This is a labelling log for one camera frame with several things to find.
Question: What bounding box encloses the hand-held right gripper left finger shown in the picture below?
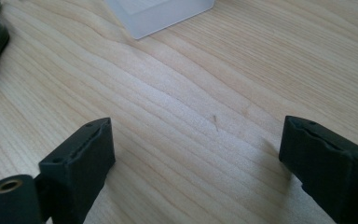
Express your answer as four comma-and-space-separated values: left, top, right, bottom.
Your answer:
38, 117, 117, 224

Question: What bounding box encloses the translucent plastic box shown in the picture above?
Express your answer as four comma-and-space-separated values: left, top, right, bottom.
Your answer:
104, 0, 216, 40

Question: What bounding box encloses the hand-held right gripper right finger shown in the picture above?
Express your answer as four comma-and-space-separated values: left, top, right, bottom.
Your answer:
279, 115, 358, 224

